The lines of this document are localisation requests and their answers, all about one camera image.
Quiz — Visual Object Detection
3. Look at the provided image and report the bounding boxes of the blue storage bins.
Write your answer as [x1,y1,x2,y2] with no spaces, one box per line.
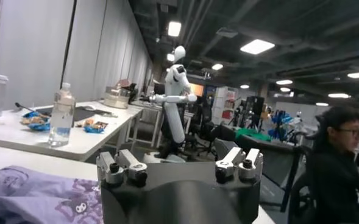
[267,109,294,139]

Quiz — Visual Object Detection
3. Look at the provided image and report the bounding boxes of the black office chair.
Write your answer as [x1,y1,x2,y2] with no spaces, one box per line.
[288,172,318,224]
[183,102,219,156]

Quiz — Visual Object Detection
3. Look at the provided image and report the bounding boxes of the small white robot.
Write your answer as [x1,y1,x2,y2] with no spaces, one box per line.
[288,111,305,133]

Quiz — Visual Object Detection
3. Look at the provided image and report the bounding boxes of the clear plastic water bottle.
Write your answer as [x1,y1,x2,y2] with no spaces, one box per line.
[48,82,77,148]

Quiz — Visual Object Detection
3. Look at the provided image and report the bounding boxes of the white shelf red boxes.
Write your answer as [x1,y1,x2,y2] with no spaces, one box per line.
[212,86,240,125]

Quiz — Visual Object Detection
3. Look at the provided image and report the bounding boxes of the green cloth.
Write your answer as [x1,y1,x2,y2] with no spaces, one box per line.
[234,127,273,143]

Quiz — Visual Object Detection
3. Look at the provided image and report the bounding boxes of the orange monitor screen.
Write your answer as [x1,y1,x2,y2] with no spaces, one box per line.
[190,82,205,98]

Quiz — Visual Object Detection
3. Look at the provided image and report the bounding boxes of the metal steamer pot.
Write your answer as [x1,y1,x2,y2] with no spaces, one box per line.
[103,79,132,110]

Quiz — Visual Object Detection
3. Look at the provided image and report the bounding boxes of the purple t-shirt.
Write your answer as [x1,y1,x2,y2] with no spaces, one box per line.
[0,165,104,224]

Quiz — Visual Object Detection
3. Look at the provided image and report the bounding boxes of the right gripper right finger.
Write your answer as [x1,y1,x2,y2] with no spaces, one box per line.
[215,147,264,183]

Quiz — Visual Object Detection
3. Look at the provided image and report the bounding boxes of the white rectangular table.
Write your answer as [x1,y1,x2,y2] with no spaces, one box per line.
[0,100,144,162]

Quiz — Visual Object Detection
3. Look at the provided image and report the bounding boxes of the white humanoid robot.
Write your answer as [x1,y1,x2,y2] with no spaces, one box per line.
[139,45,198,161]

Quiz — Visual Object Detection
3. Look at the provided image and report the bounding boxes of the person in black with glasses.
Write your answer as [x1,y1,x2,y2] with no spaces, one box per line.
[305,105,359,224]

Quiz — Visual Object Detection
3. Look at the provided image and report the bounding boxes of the grey laptop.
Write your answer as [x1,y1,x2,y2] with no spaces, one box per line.
[34,105,98,122]

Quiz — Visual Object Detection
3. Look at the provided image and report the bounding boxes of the blue snack packet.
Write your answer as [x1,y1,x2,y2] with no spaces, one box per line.
[20,110,51,132]
[82,119,109,134]

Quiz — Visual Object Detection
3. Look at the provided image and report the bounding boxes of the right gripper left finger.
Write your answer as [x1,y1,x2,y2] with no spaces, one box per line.
[96,149,148,187]

